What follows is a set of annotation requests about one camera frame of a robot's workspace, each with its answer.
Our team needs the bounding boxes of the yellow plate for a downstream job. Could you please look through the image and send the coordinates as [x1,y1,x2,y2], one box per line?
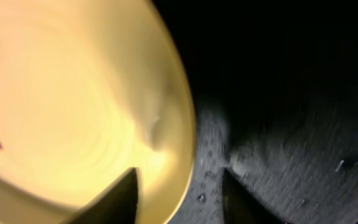
[0,0,196,223]

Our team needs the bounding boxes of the black round tray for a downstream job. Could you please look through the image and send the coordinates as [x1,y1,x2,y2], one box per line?
[155,1,358,223]

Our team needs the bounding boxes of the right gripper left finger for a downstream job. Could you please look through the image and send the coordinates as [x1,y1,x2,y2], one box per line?
[66,167,139,224]

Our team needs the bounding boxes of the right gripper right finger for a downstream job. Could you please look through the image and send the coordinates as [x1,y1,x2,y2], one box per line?
[222,169,287,224]

